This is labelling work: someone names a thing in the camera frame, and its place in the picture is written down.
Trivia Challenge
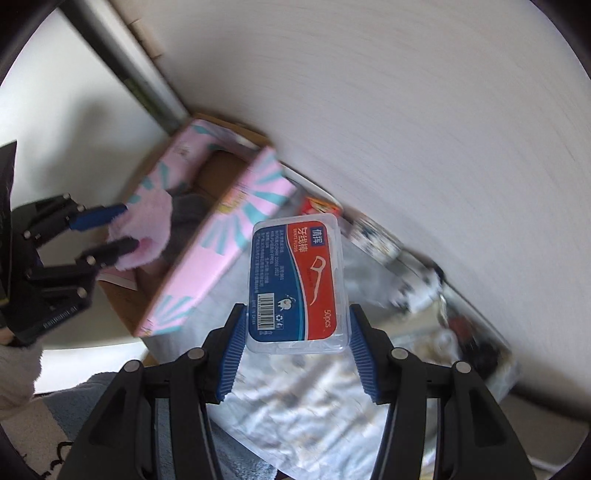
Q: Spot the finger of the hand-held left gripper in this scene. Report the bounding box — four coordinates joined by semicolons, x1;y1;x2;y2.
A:
28;237;141;298
14;194;129;241

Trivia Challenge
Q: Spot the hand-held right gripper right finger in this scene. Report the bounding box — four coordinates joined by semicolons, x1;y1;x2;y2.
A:
348;303;539;480

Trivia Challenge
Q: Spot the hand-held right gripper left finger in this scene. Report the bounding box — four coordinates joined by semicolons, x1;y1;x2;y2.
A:
69;303;250;480

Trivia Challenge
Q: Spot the pink fluffy cloth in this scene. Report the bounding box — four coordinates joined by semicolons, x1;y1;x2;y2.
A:
107;189;174;272

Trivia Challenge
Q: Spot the cardboard box with pink flaps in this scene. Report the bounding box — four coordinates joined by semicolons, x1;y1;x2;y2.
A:
95;111;296;340

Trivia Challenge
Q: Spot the leaf print tissue pack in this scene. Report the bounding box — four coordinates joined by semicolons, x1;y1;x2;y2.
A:
388;263;444;315
348;217;402;263

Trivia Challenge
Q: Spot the red packet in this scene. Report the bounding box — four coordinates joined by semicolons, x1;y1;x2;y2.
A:
300;196;342;217

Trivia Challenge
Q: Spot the person's left forearm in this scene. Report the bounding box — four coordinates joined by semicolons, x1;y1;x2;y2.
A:
0;344;43;418

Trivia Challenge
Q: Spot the grey cloth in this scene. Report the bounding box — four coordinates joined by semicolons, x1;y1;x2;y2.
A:
159;191;208;268

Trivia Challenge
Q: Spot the dark blurred object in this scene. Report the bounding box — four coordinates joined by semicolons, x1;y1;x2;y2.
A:
443;314;509;384

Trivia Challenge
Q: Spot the dark metal door frame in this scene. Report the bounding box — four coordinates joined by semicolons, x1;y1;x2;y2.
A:
60;0;190;134

